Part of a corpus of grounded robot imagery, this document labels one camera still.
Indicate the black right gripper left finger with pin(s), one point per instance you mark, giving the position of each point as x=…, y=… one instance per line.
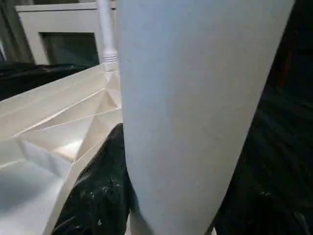
x=100, y=196

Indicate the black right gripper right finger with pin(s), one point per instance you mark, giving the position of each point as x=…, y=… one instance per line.
x=254, y=210

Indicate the white plastic table top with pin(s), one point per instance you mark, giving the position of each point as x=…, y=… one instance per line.
x=49, y=137

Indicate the white plastic table leg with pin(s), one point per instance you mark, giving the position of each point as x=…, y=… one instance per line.
x=195, y=98
x=106, y=29

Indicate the black work mat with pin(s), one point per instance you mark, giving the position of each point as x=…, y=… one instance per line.
x=288, y=122

